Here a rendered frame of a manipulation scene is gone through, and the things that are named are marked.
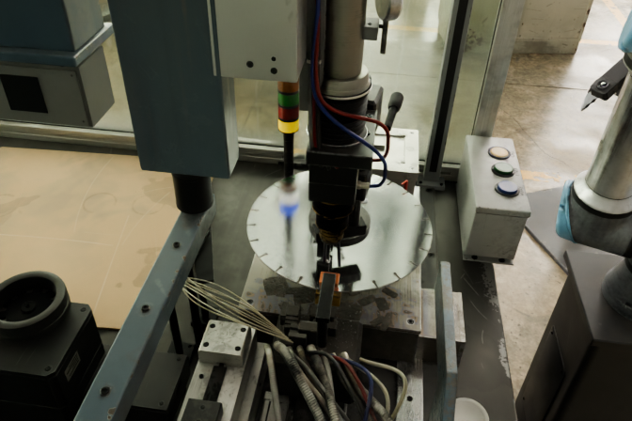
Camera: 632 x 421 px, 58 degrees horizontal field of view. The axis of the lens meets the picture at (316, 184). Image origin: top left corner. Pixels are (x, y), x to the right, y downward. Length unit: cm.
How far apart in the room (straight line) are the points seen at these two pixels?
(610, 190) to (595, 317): 28
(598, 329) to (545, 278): 119
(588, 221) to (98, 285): 96
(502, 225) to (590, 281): 23
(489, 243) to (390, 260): 35
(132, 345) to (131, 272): 52
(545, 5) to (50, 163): 337
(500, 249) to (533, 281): 113
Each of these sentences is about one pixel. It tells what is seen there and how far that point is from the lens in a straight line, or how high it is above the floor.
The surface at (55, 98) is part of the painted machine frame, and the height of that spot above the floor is 127.
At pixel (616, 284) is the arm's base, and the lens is 129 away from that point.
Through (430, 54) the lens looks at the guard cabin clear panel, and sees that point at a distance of 135.
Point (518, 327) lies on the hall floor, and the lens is 222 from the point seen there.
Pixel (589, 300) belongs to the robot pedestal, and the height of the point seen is 75.
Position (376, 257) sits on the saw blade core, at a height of 95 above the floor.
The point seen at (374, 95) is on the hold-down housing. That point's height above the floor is 125.
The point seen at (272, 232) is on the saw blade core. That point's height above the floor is 95.
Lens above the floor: 162
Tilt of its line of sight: 37 degrees down
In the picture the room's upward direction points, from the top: 2 degrees clockwise
